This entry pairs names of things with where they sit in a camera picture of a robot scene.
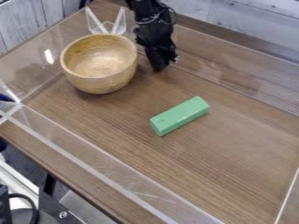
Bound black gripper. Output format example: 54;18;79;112
134;24;177;71

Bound clear acrylic tray wall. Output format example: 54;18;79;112
0;11;299;224

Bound blue object at left edge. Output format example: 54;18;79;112
0;93;15;153

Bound black cable loop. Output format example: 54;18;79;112
0;193;39;224

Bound black metal bracket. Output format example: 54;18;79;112
37;191;85;224

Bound black table leg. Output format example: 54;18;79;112
42;174;55;196

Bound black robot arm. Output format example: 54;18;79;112
125;0;177;72

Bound light wooden bowl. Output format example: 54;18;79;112
59;34;137;95

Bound green rectangular block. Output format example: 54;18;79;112
149;96;210;137

